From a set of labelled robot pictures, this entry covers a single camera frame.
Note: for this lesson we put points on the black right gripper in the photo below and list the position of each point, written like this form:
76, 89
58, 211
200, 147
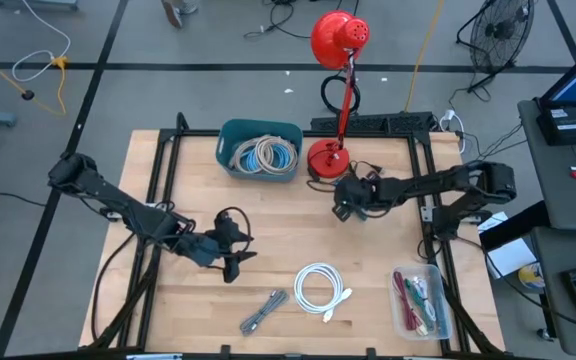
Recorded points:
368, 192

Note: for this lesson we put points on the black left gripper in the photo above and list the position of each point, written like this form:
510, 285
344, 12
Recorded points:
203, 250

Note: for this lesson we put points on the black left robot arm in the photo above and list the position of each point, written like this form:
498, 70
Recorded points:
113, 197

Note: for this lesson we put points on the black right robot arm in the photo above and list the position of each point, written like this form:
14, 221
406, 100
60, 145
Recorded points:
443, 182

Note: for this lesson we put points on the black perforated power strip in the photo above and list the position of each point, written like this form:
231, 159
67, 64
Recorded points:
393, 122

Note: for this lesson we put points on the clear plastic container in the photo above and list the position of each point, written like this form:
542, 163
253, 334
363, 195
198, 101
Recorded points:
440, 280

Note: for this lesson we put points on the teal plastic bin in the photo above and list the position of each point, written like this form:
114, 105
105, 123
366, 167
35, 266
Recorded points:
228, 132

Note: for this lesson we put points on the red desk lamp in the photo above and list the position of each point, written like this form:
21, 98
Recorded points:
338, 37

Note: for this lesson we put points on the white paper sheet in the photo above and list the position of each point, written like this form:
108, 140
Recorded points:
513, 257

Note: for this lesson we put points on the yellow and blue roll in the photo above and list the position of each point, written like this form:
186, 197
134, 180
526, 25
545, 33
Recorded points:
532, 276

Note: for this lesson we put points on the grey desk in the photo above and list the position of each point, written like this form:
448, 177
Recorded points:
568, 200
553, 300

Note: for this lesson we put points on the black mini computer box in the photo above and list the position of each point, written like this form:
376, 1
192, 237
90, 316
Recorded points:
563, 125

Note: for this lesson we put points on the black floor fan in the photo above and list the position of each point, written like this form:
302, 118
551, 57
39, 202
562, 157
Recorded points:
500, 30

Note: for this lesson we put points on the person's foot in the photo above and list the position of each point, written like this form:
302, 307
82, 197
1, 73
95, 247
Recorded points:
173, 12

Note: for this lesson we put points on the black floor puck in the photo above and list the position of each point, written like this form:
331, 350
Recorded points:
28, 95

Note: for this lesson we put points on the black aluminium table frame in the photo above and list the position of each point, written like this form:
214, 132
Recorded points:
193, 133

